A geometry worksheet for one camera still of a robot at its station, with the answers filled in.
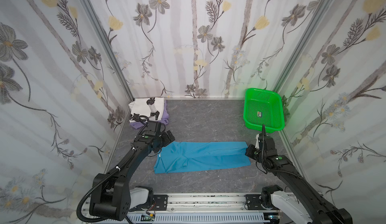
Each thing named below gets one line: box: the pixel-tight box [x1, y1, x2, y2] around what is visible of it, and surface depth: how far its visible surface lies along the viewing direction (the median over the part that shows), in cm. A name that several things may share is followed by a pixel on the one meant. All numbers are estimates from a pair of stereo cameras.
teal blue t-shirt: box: [153, 141, 252, 174], surface depth 90 cm
